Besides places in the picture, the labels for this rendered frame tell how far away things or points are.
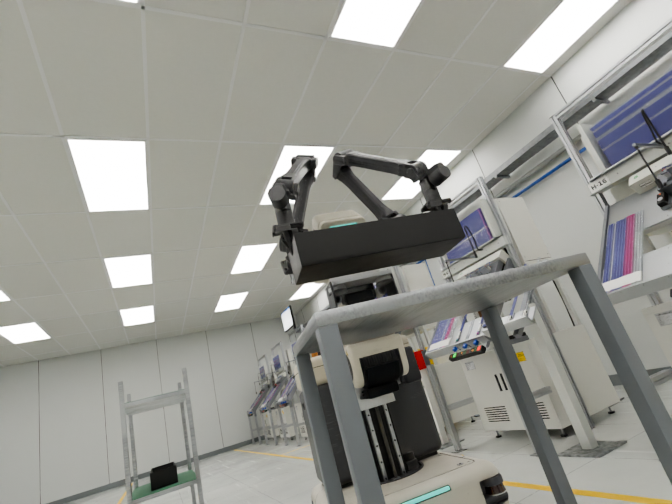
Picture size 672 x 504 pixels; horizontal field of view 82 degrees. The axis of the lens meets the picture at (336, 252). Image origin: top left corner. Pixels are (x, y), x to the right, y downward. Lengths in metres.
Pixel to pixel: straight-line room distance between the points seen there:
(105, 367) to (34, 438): 1.79
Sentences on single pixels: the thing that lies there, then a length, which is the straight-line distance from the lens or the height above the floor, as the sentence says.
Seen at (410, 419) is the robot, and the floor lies 0.45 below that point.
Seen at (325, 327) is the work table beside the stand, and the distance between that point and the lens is 0.78.
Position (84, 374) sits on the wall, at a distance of 11.00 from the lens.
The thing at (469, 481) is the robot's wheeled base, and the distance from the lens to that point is 1.62.
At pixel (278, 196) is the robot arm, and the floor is 1.25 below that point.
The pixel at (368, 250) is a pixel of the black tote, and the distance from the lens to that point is 1.22.
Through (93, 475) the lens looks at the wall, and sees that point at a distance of 10.84.
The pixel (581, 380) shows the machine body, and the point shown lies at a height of 0.27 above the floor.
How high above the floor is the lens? 0.65
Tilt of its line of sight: 19 degrees up
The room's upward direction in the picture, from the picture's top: 16 degrees counter-clockwise
